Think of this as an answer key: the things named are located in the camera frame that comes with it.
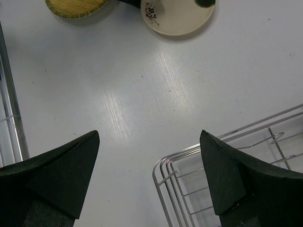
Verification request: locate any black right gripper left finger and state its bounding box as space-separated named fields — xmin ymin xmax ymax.
xmin=0 ymin=130 xmax=99 ymax=227

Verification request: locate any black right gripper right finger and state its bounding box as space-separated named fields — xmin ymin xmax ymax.
xmin=200 ymin=131 xmax=303 ymax=227

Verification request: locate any wire dish rack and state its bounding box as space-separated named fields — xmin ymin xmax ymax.
xmin=152 ymin=105 xmax=303 ymax=227

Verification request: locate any yellow woven pattern plate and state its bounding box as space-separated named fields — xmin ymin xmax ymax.
xmin=45 ymin=0 xmax=109 ymax=19

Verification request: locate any beige plate black spot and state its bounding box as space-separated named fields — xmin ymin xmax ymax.
xmin=141 ymin=0 xmax=216 ymax=36

